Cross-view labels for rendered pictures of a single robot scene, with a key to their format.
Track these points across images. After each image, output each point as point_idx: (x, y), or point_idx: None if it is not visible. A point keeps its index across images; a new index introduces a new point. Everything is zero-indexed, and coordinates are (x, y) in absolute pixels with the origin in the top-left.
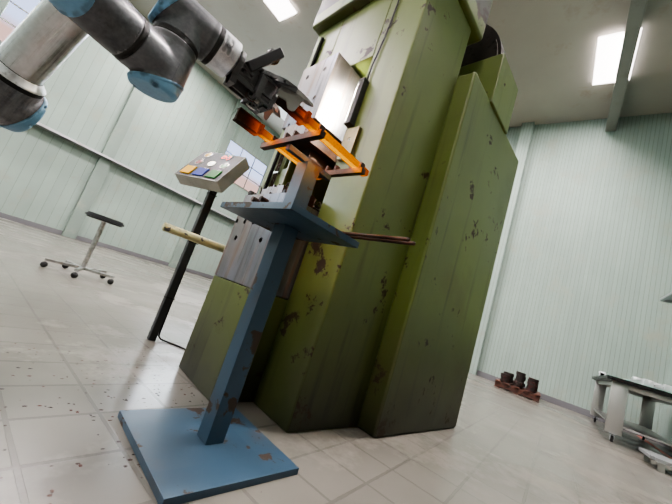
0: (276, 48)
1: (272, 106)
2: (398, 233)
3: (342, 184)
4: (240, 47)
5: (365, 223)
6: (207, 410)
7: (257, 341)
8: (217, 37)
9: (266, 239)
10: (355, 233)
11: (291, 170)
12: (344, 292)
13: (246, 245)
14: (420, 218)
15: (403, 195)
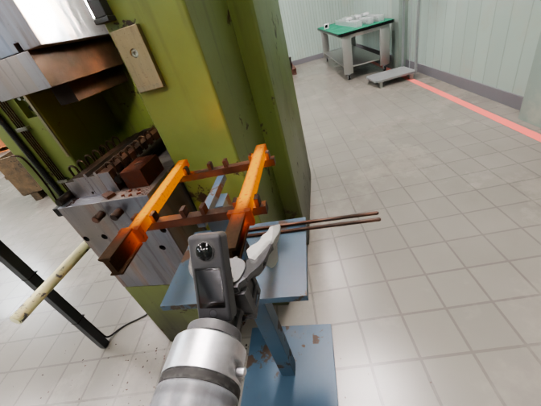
0: (220, 246)
1: (259, 287)
2: (251, 116)
3: (182, 125)
4: (237, 343)
5: (242, 151)
6: (280, 367)
7: (279, 324)
8: (237, 401)
9: (172, 245)
10: (316, 228)
11: (46, 113)
12: (264, 214)
13: (143, 256)
14: (251, 76)
15: (235, 75)
